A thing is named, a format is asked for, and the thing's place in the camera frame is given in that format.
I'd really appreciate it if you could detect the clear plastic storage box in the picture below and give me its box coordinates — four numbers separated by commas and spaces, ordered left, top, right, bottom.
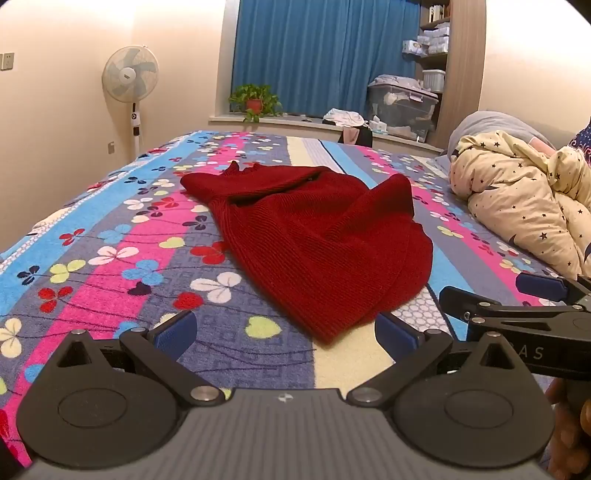
368, 80, 439, 141

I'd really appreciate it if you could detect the wooden shelf unit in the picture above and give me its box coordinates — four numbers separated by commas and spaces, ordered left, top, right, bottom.
416, 0, 486, 149

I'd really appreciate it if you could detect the blue curtain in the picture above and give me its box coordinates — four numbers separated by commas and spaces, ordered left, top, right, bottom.
231, 0, 423, 121

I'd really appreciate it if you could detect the black bag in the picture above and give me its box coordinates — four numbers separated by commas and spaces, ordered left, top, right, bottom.
339, 126, 374, 147

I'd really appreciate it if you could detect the white clothes pile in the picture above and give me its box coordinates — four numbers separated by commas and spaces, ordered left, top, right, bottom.
323, 109, 368, 129

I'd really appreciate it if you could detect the grey folded cloth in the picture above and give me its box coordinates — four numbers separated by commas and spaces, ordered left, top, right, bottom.
372, 74, 426, 92

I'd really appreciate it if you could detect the person's right hand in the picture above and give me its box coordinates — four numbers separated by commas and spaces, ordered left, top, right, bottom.
545, 377, 591, 477

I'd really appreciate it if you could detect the white standing fan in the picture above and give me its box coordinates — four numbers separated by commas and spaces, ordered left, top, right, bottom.
102, 45, 160, 160

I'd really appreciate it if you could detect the floral striped bed sheet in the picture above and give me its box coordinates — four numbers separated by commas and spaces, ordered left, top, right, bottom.
0, 130, 591, 462

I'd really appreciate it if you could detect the stack of white packets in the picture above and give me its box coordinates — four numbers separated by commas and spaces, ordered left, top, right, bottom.
402, 23, 451, 57

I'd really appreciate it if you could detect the grey pillow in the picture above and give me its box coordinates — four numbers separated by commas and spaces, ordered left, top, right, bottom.
447, 110, 557, 160

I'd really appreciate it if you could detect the white windowsill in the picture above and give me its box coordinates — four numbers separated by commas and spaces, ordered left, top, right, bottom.
208, 113, 444, 153

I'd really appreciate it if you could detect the potted green plant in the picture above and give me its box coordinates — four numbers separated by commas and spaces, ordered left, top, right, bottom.
228, 84, 283, 123

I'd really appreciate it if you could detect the red knitted sweater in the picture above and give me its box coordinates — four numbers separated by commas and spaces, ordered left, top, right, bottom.
180, 161, 434, 345

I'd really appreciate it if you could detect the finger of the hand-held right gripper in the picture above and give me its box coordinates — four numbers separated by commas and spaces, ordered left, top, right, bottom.
438, 286, 505, 325
516, 272, 591, 308

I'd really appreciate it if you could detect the star print beige quilt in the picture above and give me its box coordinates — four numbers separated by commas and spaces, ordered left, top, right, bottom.
449, 130, 591, 281

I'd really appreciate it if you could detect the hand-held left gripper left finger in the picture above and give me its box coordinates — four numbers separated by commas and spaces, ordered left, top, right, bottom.
45, 310, 227, 407

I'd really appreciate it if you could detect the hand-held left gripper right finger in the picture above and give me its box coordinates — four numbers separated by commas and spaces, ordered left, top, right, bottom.
346, 311, 539, 407

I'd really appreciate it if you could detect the dark blue patterned pillow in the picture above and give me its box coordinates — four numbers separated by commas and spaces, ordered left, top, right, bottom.
570, 117, 591, 163

